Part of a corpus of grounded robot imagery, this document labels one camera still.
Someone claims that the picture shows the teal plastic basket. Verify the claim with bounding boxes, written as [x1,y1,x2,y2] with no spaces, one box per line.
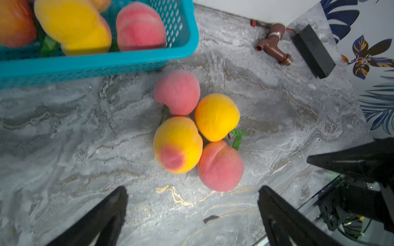
[1,0,199,89]

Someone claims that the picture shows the yellow red peach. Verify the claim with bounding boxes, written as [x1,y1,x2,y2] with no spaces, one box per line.
[91,0,112,13]
[34,1,112,56]

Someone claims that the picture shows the brown toy figure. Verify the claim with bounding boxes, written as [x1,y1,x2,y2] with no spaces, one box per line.
[250,20,292,66]

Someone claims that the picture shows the yellow peach centre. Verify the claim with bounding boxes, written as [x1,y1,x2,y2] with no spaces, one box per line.
[195,93,247,150]

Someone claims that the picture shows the black phone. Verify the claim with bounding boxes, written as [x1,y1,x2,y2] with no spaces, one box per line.
[292,25,336,79]

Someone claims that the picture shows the brown white storage box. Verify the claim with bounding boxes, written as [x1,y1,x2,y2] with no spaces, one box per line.
[193,0,320,25]

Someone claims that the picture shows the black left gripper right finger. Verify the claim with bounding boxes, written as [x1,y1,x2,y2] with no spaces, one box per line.
[258,186,340,246]

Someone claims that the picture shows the pink peach top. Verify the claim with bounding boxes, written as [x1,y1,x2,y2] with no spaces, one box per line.
[154,69,201,123]

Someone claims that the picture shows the orange peach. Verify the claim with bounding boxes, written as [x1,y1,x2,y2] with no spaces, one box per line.
[198,140,244,192]
[1,0,37,48]

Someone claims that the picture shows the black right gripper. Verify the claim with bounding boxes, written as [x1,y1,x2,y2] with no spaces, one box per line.
[307,138,394,232]

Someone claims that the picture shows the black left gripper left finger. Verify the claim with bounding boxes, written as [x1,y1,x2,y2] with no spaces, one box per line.
[48,186,128,246]

